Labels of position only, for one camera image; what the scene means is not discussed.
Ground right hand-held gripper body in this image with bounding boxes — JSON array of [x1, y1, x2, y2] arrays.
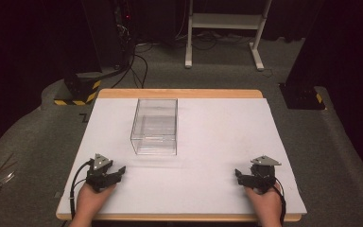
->
[[247, 155, 283, 194]]

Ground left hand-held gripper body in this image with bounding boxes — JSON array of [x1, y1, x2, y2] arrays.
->
[[85, 153, 118, 193]]

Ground person's left hand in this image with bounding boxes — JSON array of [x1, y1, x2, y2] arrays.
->
[[75, 183, 117, 222]]

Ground person's right hand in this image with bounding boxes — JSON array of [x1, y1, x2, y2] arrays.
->
[[244, 184, 284, 227]]

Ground white table sheet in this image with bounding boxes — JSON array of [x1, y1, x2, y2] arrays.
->
[[57, 96, 308, 217]]

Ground clear plastic box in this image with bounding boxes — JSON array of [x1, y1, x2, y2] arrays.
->
[[130, 97, 180, 156]]

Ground black yellow striped stand base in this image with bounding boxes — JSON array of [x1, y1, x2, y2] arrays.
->
[[53, 71, 103, 107]]

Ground black equipment tower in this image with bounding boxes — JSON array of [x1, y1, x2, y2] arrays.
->
[[80, 0, 137, 70]]

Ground white metal stand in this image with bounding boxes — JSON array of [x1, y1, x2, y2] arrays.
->
[[184, 0, 273, 72]]

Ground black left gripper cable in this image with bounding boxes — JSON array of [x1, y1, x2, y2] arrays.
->
[[69, 159, 95, 220]]

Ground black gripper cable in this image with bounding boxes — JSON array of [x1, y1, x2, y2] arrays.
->
[[69, 159, 95, 220], [273, 177, 287, 227]]

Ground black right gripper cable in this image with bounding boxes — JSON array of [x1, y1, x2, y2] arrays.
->
[[273, 177, 287, 227]]

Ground black floor cables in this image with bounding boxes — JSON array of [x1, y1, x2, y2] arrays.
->
[[111, 44, 149, 90]]

